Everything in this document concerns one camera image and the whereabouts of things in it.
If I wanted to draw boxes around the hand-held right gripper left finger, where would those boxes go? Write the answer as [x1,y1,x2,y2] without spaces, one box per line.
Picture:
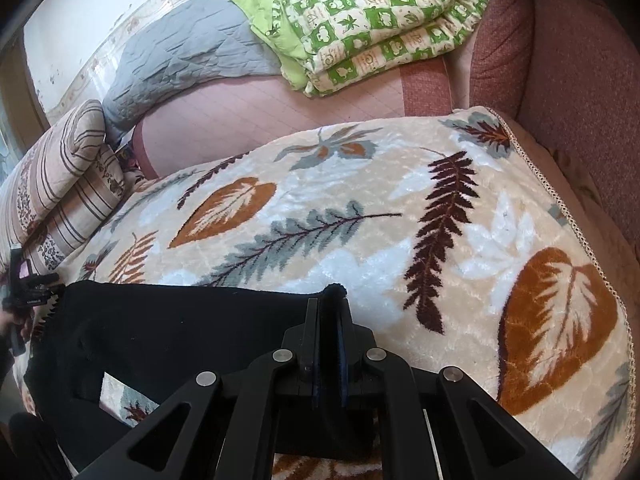
[75,297,323,480]

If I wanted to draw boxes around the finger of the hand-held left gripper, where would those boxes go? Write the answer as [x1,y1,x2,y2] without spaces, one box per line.
[15,272,61,292]
[5,284,67,312]

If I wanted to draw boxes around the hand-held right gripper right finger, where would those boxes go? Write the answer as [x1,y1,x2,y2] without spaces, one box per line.
[334,296,576,480]

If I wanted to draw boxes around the black pants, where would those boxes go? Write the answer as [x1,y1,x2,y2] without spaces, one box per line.
[22,282,376,480]

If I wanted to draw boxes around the striped beige folded quilt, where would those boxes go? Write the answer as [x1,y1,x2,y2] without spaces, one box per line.
[0,99,146,273]

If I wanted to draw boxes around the dark red picture box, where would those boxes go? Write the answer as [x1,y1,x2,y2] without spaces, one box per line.
[112,140,147,182]

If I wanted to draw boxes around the leaf print plush blanket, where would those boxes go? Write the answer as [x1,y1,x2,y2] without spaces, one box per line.
[10,105,632,480]

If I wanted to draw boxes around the wooden framed door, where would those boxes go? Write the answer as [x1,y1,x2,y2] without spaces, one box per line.
[0,45,51,161]

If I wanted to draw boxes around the grey quilted blanket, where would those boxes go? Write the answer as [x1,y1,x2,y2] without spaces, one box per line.
[102,0,286,131]

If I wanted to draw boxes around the green patterned quilt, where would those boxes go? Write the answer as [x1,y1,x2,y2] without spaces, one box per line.
[230,0,501,98]

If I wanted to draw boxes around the pink fabric sofa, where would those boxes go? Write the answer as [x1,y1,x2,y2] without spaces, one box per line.
[132,0,640,286]

